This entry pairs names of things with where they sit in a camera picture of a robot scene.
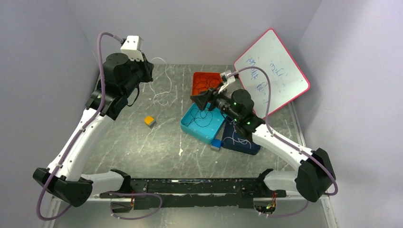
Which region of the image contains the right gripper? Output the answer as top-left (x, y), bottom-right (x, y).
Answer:
top-left (190, 82), bottom-right (240, 122)

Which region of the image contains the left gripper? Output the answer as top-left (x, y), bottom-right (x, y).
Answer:
top-left (122, 52), bottom-right (154, 96)

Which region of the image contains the brown cable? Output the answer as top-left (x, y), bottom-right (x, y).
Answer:
top-left (192, 74), bottom-right (222, 95)

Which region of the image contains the black cable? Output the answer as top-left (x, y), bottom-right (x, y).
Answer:
top-left (183, 107), bottom-right (215, 129)

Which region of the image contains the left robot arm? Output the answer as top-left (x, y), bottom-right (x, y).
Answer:
top-left (33, 53), bottom-right (154, 207)

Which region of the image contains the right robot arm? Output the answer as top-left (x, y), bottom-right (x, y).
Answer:
top-left (190, 88), bottom-right (338, 202)

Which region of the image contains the orange square tray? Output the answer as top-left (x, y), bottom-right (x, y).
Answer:
top-left (191, 72), bottom-right (222, 95)

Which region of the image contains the light blue square tray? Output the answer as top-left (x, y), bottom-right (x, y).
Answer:
top-left (180, 104), bottom-right (226, 144)

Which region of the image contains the dark blue square tray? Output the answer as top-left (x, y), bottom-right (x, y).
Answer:
top-left (221, 117), bottom-right (261, 155)

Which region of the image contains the blue white block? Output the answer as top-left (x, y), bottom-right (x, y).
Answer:
top-left (210, 139), bottom-right (221, 152)

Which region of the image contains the yellow grey block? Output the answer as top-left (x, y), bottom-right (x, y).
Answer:
top-left (144, 116), bottom-right (156, 128)

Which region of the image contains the pink framed whiteboard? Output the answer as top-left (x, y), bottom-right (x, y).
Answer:
top-left (234, 28), bottom-right (310, 118)

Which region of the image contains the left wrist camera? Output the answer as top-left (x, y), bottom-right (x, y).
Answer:
top-left (120, 36), bottom-right (144, 62)

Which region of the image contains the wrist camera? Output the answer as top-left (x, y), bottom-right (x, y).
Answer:
top-left (218, 70), bottom-right (238, 94)
top-left (120, 36), bottom-right (144, 62)

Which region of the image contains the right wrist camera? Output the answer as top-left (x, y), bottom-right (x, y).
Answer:
top-left (218, 70), bottom-right (238, 94)

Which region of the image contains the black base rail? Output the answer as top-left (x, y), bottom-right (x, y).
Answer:
top-left (99, 178), bottom-right (287, 211)

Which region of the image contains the aluminium frame rail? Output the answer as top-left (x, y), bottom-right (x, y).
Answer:
top-left (42, 178), bottom-right (339, 228)

